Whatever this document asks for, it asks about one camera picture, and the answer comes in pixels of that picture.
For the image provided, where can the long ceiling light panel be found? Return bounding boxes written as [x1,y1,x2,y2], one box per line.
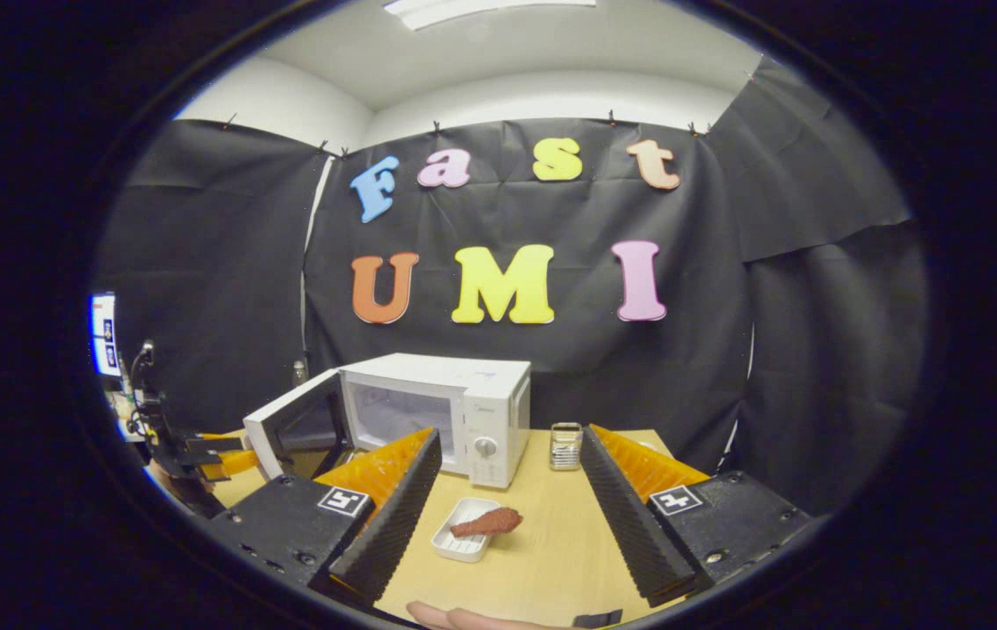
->
[383,0,597,32]

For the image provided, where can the small white ribbed tray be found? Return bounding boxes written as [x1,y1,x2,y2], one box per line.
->
[431,497,503,563]

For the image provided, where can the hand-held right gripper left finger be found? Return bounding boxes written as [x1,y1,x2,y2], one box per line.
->
[192,426,442,609]

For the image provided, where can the red-brown chicken drumstick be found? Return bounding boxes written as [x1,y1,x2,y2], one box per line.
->
[450,507,523,539]

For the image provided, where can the black backdrop cloth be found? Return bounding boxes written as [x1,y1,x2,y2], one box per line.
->
[91,57,928,517]

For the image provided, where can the white microwave oven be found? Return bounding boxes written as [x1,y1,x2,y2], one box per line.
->
[242,353,532,491]

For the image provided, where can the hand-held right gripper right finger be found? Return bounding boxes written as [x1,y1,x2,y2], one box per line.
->
[579,424,814,609]

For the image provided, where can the small metal grater box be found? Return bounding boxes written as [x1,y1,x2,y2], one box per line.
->
[549,422,584,472]

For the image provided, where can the computer monitor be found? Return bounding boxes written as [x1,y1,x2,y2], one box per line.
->
[91,293,123,379]

